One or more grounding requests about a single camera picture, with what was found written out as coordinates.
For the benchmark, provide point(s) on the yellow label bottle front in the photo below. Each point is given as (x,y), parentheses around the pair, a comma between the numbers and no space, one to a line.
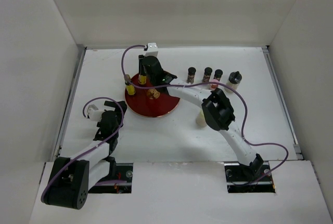
(128,85)

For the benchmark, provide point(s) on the black cap spice jar middle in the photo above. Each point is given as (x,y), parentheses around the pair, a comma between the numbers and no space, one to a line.
(207,74)

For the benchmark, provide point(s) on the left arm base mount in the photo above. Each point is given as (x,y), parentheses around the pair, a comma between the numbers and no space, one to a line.
(118,181)

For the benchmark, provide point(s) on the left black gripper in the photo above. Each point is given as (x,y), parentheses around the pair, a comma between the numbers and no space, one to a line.
(117,109)

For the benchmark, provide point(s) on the black cap spice jar left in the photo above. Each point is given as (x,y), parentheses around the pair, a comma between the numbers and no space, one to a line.
(191,75)

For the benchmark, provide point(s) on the black cap spice jar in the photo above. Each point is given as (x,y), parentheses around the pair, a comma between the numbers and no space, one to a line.
(191,75)
(207,74)
(218,74)

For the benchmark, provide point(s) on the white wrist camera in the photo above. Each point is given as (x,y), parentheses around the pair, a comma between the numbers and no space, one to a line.
(151,49)
(94,113)

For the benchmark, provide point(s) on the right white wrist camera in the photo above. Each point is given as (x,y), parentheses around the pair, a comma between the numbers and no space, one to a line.
(151,49)

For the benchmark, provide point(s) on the cream squeeze bottle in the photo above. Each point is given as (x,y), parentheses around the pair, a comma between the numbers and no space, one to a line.
(200,120)

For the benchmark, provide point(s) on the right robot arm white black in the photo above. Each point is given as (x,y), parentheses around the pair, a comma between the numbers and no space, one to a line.
(217,110)

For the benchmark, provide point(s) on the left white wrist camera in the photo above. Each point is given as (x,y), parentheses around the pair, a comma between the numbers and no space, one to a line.
(94,113)

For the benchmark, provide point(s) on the black grinder top jar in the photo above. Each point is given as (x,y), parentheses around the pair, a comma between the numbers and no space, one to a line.
(233,82)

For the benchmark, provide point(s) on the pink lid spice jar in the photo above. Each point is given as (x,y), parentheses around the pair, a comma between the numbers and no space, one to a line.
(214,84)

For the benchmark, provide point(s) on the yellow label bottle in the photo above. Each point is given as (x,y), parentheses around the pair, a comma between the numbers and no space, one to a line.
(142,79)
(128,85)

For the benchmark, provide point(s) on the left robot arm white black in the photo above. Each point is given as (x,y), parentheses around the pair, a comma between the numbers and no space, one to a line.
(72,177)

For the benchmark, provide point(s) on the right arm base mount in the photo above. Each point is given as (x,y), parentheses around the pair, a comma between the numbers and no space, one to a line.
(238,182)

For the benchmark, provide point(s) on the red round tray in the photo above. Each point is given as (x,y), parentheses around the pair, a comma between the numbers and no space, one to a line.
(150,102)

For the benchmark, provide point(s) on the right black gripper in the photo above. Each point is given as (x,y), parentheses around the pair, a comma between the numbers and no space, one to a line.
(141,67)

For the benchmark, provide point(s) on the black cap spice jar right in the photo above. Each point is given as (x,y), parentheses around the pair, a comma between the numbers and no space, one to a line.
(218,74)

